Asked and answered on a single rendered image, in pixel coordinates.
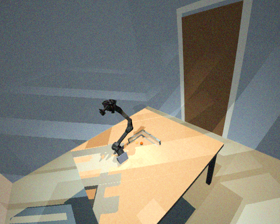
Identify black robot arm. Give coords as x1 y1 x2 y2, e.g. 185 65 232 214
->
102 99 133 156

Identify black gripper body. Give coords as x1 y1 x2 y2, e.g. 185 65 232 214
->
100 99 114 116

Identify low clear glass walls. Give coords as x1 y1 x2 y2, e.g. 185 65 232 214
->
129 131 160 145

